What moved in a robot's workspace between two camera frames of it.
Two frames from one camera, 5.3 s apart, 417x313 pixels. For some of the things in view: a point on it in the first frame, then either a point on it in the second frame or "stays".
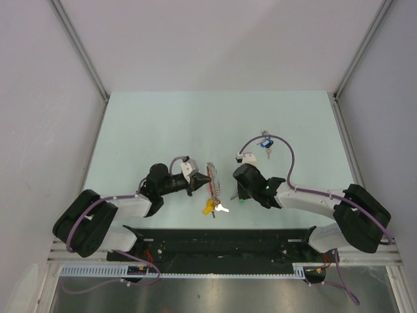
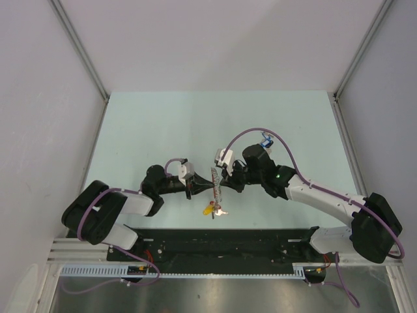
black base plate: x=219 y=247 stays
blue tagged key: x=266 y=143 stays
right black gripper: x=241 y=193 to x=230 y=180
